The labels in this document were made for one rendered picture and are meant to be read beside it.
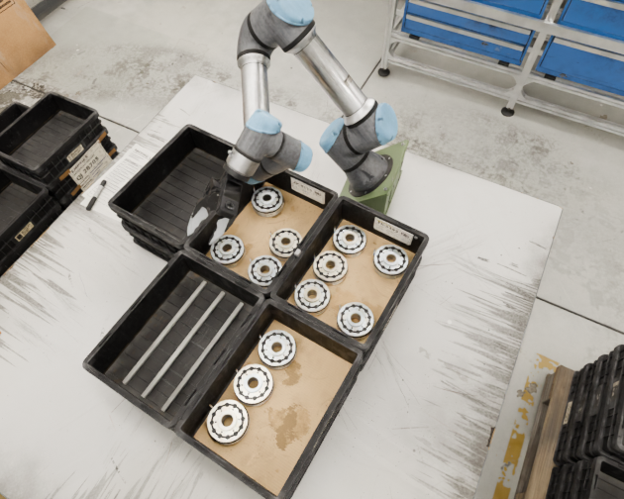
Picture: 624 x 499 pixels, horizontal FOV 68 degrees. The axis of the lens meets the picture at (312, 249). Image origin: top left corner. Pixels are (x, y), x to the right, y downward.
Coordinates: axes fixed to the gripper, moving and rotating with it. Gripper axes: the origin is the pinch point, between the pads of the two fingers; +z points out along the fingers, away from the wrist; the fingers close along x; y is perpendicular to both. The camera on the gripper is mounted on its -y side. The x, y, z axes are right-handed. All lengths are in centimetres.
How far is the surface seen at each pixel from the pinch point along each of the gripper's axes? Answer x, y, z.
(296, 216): -30.3, 23.5, -9.3
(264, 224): -22.5, 23.6, -2.2
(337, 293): -42.5, -3.1, -1.8
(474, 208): -87, 23, -42
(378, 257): -50, 1, -16
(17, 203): 49, 111, 71
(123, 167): 19, 74, 20
